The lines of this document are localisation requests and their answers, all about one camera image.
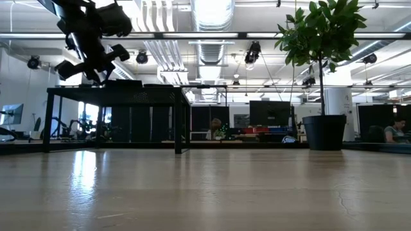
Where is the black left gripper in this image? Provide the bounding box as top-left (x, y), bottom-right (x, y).
top-left (54, 19), bottom-right (131, 85)

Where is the small black square plate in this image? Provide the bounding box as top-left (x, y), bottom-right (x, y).
top-left (105, 79), bottom-right (144, 88)

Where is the black ceiling spotlight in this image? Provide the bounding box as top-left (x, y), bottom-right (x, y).
top-left (26, 55), bottom-right (42, 70)
top-left (135, 50), bottom-right (150, 65)
top-left (301, 75), bottom-right (317, 87)
top-left (243, 40), bottom-right (263, 65)
top-left (362, 53), bottom-right (378, 65)

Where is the black perforated metal shelf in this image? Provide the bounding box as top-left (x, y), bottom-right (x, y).
top-left (41, 85), bottom-right (192, 155)

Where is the black aluminium crossbar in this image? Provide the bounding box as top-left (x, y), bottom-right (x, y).
top-left (44, 141), bottom-right (309, 150)

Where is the grey computer monitor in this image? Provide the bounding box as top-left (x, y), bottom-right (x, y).
top-left (0, 103), bottom-right (24, 125)

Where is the black partition panel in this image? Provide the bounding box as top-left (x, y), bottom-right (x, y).
top-left (356, 104), bottom-right (411, 142)
top-left (191, 105), bottom-right (231, 142)

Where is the person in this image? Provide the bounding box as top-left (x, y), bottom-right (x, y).
top-left (209, 117), bottom-right (223, 141)
top-left (383, 117), bottom-right (411, 144)

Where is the small green desk plant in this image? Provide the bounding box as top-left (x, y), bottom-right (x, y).
top-left (214, 123), bottom-right (231, 141)

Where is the red storage box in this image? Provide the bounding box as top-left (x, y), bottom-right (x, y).
top-left (242, 127), bottom-right (270, 134)

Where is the green potted plant black pot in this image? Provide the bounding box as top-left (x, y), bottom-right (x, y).
top-left (274, 0), bottom-right (369, 151)

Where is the white round column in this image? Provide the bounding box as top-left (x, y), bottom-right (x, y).
top-left (324, 88), bottom-right (356, 135)

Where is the black office chair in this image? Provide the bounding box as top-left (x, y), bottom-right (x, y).
top-left (365, 124), bottom-right (387, 144)

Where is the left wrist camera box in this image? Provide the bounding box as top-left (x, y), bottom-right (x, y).
top-left (96, 2), bottom-right (133, 37)

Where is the black aluminium frame rail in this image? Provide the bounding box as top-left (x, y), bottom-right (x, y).
top-left (0, 142), bottom-right (46, 156)
top-left (342, 142), bottom-right (411, 155)

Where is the white frame chair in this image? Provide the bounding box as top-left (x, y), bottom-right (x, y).
top-left (189, 127), bottom-right (213, 141)

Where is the grey wall poster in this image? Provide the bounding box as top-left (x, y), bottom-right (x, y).
top-left (233, 114), bottom-right (250, 128)

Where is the black overhead frame bar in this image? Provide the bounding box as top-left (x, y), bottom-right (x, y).
top-left (0, 31), bottom-right (411, 40)

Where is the black wall television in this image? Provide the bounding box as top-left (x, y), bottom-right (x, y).
top-left (249, 100), bottom-right (292, 128)

